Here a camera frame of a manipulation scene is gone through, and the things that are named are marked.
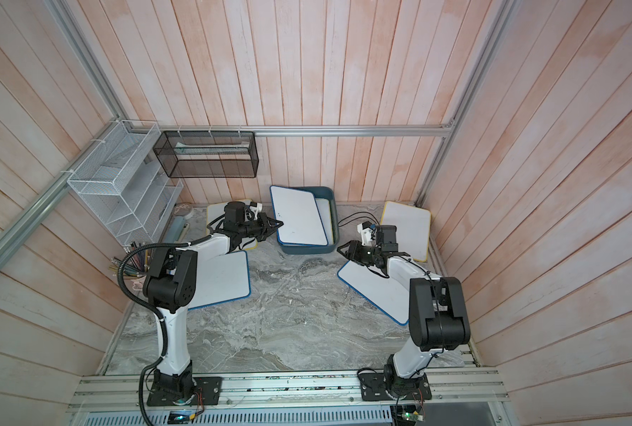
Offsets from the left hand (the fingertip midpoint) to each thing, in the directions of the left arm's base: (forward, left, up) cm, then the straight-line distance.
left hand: (284, 224), depth 96 cm
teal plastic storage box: (+25, -13, -7) cm, 29 cm away
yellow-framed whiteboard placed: (+20, -15, -11) cm, 28 cm away
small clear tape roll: (+20, +49, -13) cm, 54 cm away
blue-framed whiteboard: (+10, -5, -6) cm, 13 cm away
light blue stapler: (+3, +45, -8) cm, 46 cm away
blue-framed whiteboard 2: (-16, +23, -13) cm, 31 cm away
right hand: (-9, -21, -3) cm, 23 cm away
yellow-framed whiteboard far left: (+21, +35, -15) cm, 44 cm away
